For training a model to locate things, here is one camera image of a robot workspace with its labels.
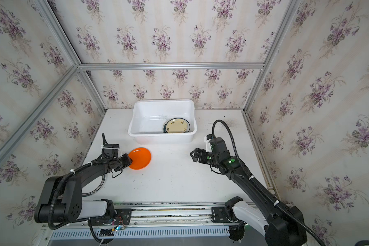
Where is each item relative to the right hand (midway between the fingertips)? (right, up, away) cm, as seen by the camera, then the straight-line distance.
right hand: (201, 153), depth 79 cm
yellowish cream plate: (-15, +15, +26) cm, 33 cm away
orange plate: (-36, -6, +16) cm, 40 cm away
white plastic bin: (-37, +21, +35) cm, 55 cm away
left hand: (-42, -7, +12) cm, 44 cm away
